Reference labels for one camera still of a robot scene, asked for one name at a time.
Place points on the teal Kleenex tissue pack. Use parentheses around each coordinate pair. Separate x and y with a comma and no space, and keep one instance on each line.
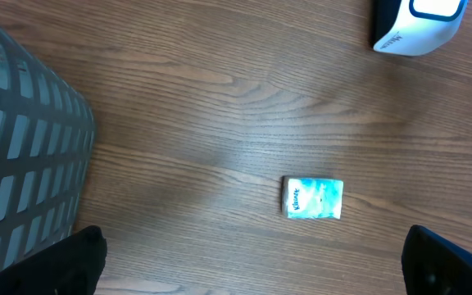
(312,198)

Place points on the grey plastic basket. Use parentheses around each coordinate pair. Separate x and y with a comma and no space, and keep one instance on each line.
(47,132)

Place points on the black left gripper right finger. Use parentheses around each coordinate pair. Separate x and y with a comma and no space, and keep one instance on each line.
(433,265)

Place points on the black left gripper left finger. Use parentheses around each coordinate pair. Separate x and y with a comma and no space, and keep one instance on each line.
(71,266)

